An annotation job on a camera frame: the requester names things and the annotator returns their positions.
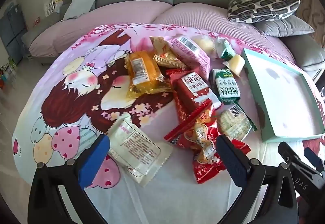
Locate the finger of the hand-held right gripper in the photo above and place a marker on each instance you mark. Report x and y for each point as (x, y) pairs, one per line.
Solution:
(289, 155)
(314, 160)

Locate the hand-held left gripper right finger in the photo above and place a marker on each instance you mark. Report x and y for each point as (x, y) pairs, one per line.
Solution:
(233, 163)

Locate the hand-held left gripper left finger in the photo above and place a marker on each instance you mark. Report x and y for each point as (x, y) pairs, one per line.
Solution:
(94, 160)

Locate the red bread packet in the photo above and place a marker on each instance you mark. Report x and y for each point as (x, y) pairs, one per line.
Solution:
(203, 142)

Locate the clear rice cracker packet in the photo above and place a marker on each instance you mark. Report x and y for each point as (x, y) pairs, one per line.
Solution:
(232, 122)

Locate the teal cardboard box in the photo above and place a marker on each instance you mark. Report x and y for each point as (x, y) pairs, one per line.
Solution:
(287, 92)

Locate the dark red snack packet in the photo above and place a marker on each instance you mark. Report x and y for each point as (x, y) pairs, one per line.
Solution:
(193, 92)

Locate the cream stick snack packet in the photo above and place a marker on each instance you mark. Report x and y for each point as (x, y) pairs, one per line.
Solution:
(236, 64)

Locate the orange cake packet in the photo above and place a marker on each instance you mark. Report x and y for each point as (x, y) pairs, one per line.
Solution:
(144, 71)

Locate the small dark green packet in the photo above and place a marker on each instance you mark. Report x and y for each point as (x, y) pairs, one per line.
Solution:
(226, 51)

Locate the pink snack packet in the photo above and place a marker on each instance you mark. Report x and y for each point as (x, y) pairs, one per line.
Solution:
(195, 58)

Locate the clear bun packet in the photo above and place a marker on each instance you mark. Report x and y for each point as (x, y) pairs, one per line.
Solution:
(204, 44)

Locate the beige swiss roll packet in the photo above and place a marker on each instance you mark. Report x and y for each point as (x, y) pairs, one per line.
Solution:
(165, 55)

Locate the white snack packet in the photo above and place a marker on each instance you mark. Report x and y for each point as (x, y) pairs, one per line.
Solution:
(137, 148)

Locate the printed cartoon blanket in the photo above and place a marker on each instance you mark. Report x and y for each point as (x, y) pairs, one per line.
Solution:
(76, 112)

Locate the green and white packet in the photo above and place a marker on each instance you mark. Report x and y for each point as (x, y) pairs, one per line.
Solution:
(224, 87)

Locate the colourful floor toys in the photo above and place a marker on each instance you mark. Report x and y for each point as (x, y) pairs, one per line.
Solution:
(6, 73)

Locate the grey quilted pillow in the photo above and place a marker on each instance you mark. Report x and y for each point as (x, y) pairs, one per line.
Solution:
(284, 27)

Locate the pink sofa seat cover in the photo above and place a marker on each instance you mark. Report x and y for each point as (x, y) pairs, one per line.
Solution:
(203, 16)
(101, 21)

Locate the blue cabinet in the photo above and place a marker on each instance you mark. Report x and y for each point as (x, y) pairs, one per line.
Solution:
(12, 33)

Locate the black and white patterned pillow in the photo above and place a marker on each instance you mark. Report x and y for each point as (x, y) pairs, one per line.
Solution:
(264, 6)

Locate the light grey cushion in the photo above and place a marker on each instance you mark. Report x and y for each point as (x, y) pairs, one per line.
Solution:
(81, 3)

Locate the white printed papers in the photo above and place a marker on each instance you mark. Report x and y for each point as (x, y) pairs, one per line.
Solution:
(53, 6)

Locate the small red wall sticker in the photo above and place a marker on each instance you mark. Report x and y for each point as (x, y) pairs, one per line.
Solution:
(37, 21)

